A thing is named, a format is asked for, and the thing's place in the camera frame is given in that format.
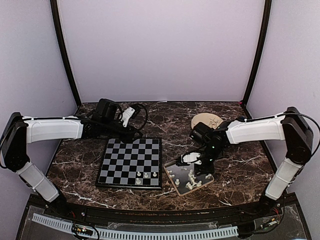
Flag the black front rail base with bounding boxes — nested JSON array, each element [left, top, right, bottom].
[[16, 193, 311, 240]]

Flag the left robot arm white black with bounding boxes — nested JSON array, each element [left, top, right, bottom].
[[0, 98, 149, 218]]

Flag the grey slotted cable duct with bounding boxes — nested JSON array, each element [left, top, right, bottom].
[[31, 213, 239, 240]]

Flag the right black frame post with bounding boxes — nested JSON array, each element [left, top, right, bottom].
[[241, 0, 272, 108]]

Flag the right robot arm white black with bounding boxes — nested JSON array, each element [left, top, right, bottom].
[[182, 106, 320, 217]]

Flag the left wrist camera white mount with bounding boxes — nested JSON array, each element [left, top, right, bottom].
[[120, 107, 136, 128]]

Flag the black grey chessboard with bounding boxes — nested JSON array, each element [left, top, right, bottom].
[[95, 137, 162, 190]]

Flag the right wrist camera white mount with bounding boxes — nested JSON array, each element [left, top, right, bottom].
[[175, 152, 202, 166]]

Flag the white bishop chess piece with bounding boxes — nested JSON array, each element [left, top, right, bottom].
[[135, 178, 142, 185]]

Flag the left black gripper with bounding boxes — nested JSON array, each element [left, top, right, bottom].
[[101, 119, 143, 144]]

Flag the black frame post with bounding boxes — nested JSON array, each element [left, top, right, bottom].
[[50, 0, 82, 107], [241, 0, 272, 108]]

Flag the left black frame post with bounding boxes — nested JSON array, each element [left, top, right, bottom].
[[50, 0, 82, 107]]

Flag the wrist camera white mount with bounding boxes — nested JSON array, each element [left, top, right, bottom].
[[175, 152, 202, 166], [120, 107, 136, 128]]

